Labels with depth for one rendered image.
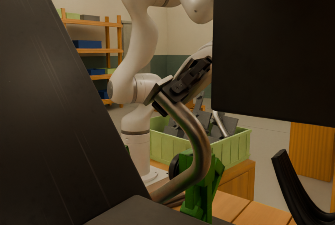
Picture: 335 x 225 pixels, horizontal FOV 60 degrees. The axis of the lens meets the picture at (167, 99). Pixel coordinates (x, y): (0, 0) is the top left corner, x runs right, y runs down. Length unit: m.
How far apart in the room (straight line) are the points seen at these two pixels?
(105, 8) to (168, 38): 2.54
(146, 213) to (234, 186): 1.30
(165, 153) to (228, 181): 0.36
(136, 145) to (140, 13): 0.51
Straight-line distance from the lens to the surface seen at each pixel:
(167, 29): 9.39
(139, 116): 1.16
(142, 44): 1.05
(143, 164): 1.21
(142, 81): 1.14
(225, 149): 1.52
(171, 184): 0.56
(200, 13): 0.73
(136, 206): 0.32
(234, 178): 1.58
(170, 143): 1.54
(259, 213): 1.05
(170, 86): 0.47
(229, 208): 1.06
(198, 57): 0.51
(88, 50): 6.46
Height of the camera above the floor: 1.40
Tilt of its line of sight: 10 degrees down
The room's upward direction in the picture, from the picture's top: straight up
